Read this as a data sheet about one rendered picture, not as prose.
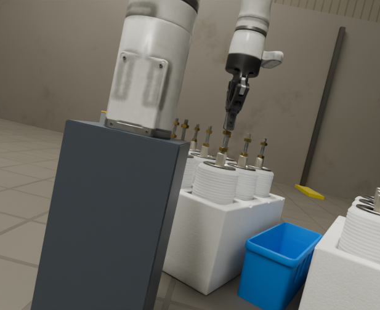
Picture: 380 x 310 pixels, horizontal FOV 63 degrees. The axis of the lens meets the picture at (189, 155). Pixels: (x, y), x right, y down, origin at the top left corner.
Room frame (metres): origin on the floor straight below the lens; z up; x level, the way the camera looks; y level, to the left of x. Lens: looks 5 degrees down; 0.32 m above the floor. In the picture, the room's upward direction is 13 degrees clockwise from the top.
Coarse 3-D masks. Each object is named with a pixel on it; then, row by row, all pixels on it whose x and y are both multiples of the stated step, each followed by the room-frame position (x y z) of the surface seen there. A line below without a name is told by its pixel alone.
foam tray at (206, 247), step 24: (192, 216) 0.64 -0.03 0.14; (216, 216) 0.61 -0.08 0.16; (240, 216) 0.66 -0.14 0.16; (264, 216) 0.79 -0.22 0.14; (192, 240) 0.63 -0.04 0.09; (216, 240) 0.60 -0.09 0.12; (240, 240) 0.69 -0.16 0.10; (168, 264) 0.65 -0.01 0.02; (192, 264) 0.62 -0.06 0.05; (216, 264) 0.61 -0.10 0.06; (240, 264) 0.72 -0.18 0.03; (216, 288) 0.63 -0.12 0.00
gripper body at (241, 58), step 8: (232, 56) 0.68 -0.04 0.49; (240, 56) 0.67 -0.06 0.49; (248, 56) 0.67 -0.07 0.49; (232, 64) 0.68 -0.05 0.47; (240, 64) 0.67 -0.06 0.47; (248, 64) 0.67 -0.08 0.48; (256, 64) 0.67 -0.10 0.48; (232, 72) 0.71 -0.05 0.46; (240, 72) 0.67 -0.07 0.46; (248, 72) 0.67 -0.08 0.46; (256, 72) 0.68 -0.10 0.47; (240, 80) 0.66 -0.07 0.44; (232, 96) 0.69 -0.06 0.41
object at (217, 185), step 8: (200, 168) 0.68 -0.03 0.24; (208, 168) 0.66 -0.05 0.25; (216, 168) 0.66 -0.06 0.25; (200, 176) 0.67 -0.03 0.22; (208, 176) 0.66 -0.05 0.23; (216, 176) 0.66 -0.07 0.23; (224, 176) 0.66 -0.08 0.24; (232, 176) 0.66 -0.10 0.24; (200, 184) 0.67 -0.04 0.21; (208, 184) 0.66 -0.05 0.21; (216, 184) 0.65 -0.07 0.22; (224, 184) 0.66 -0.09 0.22; (232, 184) 0.67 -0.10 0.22; (192, 192) 0.70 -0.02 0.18; (200, 192) 0.67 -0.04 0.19; (208, 192) 0.66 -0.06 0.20; (216, 192) 0.65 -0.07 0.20; (224, 192) 0.66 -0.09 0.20; (232, 192) 0.67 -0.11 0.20; (208, 200) 0.66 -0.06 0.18; (216, 200) 0.65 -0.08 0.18; (224, 200) 0.66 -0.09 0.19; (232, 200) 0.68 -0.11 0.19
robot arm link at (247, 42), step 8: (240, 32) 0.68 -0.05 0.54; (248, 32) 0.67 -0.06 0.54; (256, 32) 0.67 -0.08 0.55; (232, 40) 0.69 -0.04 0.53; (240, 40) 0.67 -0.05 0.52; (248, 40) 0.67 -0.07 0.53; (256, 40) 0.67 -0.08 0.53; (264, 40) 0.69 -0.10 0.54; (232, 48) 0.68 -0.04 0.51; (240, 48) 0.67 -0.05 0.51; (248, 48) 0.67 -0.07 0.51; (256, 48) 0.67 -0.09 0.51; (264, 48) 0.69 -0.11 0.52; (256, 56) 0.67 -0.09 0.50; (264, 56) 0.69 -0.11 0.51; (272, 56) 0.67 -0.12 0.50; (280, 56) 0.66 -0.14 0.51; (264, 64) 0.72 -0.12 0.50; (272, 64) 0.70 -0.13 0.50
